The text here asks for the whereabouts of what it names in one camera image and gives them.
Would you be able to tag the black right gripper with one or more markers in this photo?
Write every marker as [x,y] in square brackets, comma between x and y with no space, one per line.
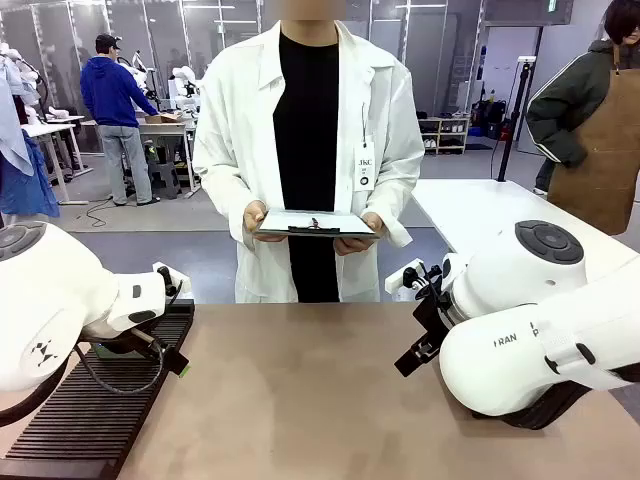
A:
[432,315]

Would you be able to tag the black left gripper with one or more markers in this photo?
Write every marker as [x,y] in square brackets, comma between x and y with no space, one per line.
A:
[122,337]

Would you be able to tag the clipboard with white paper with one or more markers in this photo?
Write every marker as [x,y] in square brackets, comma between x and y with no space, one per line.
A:
[320,222]

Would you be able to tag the person's right forearm white sleeve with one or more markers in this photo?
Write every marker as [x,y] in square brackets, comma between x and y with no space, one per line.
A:
[220,200]

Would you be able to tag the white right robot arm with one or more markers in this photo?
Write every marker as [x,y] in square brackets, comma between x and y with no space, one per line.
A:
[500,360]

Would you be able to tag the person's left forearm white sleeve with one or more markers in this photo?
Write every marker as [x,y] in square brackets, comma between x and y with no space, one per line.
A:
[400,200]

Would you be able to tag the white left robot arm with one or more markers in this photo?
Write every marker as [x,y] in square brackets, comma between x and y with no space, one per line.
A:
[50,300]

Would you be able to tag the black slotted PCB rack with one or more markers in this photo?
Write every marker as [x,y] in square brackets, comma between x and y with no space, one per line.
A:
[100,420]

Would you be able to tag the person's left hand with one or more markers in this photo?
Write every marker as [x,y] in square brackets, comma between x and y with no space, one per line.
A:
[360,245]

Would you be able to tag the person's right hand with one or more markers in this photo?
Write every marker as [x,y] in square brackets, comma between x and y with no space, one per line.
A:
[254,217]

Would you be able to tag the white name tag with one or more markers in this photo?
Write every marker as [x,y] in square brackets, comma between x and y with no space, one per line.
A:
[364,170]

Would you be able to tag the wooden shoe shelf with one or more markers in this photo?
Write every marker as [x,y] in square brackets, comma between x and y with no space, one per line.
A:
[445,135]

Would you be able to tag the person in light blue shirt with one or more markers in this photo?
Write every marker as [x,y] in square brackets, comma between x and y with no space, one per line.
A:
[25,190]

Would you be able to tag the white desk with metal legs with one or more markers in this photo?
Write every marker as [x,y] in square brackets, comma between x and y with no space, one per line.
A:
[160,129]

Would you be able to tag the cardboard box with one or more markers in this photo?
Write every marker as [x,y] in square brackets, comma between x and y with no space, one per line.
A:
[162,118]

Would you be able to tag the person in white lab coat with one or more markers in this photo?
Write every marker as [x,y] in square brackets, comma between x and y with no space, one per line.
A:
[235,125]

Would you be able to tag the black tripod pole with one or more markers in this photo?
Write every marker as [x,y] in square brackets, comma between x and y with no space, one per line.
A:
[515,115]

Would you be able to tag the man in blue hoodie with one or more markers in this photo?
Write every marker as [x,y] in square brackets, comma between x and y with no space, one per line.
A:
[110,90]

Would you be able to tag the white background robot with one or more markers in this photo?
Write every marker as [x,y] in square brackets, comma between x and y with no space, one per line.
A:
[185,82]

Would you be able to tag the person in brown apron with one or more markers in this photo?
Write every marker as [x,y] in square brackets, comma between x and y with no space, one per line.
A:
[600,125]

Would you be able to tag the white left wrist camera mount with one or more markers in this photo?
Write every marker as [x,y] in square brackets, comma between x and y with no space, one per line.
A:
[180,286]

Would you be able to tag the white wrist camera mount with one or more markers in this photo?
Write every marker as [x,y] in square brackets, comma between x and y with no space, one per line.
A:
[180,286]
[397,282]

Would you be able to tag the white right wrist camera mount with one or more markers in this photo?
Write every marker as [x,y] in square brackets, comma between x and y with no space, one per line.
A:
[397,282]

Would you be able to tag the dark wall screen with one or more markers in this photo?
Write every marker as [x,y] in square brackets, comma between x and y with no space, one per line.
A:
[525,10]

